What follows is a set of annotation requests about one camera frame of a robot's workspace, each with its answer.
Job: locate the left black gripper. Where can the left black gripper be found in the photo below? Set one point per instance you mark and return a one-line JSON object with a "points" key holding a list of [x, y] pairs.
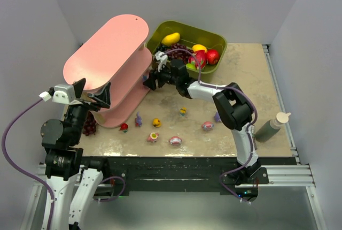
{"points": [[87, 102]]}

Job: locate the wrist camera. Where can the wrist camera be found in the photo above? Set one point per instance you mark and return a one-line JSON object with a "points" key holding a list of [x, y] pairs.
{"points": [[62, 94], [161, 59]]}

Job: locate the pink toy with green center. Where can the pink toy with green center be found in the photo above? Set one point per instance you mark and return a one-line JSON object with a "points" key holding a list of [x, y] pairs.
{"points": [[153, 137]]}

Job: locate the green toy pear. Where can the green toy pear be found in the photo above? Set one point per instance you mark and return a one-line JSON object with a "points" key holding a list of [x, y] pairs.
{"points": [[191, 66]]}

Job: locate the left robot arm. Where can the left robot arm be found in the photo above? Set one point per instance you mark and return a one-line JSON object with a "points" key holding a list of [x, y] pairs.
{"points": [[71, 185]]}

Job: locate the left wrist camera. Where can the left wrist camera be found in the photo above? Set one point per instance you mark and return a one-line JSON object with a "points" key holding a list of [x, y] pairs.
{"points": [[62, 94]]}

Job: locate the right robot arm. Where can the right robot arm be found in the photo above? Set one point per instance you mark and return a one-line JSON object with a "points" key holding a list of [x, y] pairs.
{"points": [[233, 106]]}

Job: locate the pink round toy white face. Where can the pink round toy white face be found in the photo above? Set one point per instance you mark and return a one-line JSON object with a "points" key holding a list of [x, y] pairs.
{"points": [[175, 141]]}

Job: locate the purple bunny toy with strawberry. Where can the purple bunny toy with strawberry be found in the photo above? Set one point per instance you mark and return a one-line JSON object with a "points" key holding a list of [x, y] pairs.
{"points": [[217, 117]]}

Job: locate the dark red grape bunch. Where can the dark red grape bunch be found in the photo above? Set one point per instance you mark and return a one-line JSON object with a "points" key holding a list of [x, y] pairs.
{"points": [[179, 51]]}

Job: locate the olive green plastic bin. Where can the olive green plastic bin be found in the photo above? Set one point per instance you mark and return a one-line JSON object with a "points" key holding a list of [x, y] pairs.
{"points": [[189, 37]]}

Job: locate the yellow toy mango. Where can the yellow toy mango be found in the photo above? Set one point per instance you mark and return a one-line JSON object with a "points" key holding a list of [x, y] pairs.
{"points": [[171, 39]]}

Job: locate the red grape bunch on table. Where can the red grape bunch on table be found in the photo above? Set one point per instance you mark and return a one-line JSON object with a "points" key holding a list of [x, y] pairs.
{"points": [[90, 126]]}

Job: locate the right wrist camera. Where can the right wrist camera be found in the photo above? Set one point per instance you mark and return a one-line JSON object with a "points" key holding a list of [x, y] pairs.
{"points": [[161, 59]]}

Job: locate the red strawberry toy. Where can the red strawberry toy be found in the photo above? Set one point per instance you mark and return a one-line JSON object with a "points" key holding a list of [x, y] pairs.
{"points": [[123, 127]]}

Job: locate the yellow minion toy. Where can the yellow minion toy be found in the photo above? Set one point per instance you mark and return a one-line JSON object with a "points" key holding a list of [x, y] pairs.
{"points": [[183, 111]]}

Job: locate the black table frame rail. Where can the black table frame rail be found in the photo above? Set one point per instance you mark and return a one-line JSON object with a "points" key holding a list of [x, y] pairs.
{"points": [[197, 174]]}

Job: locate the yellow toy lemon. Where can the yellow toy lemon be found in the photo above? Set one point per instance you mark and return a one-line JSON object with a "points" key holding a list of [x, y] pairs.
{"points": [[199, 47]]}

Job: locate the pink three-tier wooden shelf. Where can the pink three-tier wooden shelf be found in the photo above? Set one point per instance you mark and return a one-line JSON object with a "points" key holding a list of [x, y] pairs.
{"points": [[115, 54]]}

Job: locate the green sauce squeeze bottle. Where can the green sauce squeeze bottle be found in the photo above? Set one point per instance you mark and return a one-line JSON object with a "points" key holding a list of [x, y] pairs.
{"points": [[272, 127]]}

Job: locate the red toy apple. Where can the red toy apple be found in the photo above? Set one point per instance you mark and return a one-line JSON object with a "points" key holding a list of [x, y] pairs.
{"points": [[213, 57]]}

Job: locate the pink toy dragon fruit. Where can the pink toy dragon fruit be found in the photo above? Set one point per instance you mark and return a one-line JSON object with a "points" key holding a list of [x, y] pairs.
{"points": [[199, 59]]}

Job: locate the black grape bunch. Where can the black grape bunch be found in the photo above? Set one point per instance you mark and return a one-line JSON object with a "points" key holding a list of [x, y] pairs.
{"points": [[161, 48]]}

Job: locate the yellow duck toy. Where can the yellow duck toy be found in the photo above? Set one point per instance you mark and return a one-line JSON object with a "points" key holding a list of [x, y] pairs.
{"points": [[156, 122]]}

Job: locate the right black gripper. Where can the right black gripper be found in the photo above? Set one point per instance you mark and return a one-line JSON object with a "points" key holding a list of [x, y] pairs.
{"points": [[159, 77]]}

